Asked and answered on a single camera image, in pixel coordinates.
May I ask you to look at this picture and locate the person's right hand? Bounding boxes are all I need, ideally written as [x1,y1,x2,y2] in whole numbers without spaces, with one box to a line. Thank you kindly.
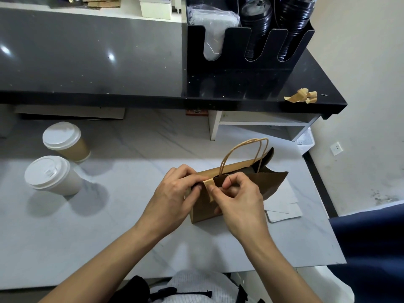
[208,171,272,247]

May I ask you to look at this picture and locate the person's left hand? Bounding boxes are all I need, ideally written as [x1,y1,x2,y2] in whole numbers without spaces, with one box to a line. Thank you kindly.
[142,164,209,237]

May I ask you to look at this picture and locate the brown paper bag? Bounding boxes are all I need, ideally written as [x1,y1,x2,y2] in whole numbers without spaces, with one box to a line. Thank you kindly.
[189,138,289,224]

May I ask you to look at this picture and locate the stack of white paper sheets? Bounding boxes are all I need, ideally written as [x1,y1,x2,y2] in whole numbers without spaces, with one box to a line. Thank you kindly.
[264,180,304,223]

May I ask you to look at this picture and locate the single tan tape strip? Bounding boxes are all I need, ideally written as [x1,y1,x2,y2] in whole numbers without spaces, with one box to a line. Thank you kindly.
[203,178,217,202]

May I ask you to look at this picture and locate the tan coffee cup white lid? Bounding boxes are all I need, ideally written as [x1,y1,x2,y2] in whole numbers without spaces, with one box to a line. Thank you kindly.
[42,122,92,163]

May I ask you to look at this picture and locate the person's left forearm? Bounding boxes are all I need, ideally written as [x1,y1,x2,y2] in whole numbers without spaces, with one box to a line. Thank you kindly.
[41,218,168,303]

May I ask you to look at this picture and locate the person's right forearm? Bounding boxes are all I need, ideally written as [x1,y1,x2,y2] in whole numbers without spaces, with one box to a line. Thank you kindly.
[243,227,323,303]

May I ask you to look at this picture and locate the person's white shirt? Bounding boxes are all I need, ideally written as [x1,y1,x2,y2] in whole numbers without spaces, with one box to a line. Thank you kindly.
[151,268,253,303]

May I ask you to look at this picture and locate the black body harness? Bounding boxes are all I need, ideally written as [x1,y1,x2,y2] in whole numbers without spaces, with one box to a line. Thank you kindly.
[110,274,266,303]

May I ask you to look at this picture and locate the row of tan tape strips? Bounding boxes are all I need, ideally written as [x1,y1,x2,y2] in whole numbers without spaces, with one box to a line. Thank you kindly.
[284,88,319,104]

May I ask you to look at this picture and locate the black acrylic organizer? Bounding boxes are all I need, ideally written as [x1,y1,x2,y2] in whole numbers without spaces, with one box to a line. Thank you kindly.
[186,0,316,86]

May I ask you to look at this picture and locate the plastic wrapped white pack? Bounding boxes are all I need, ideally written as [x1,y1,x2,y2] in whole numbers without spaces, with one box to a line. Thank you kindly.
[188,4,241,62]

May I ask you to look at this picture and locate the white box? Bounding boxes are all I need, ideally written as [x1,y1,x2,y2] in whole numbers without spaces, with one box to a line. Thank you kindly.
[139,0,173,20]

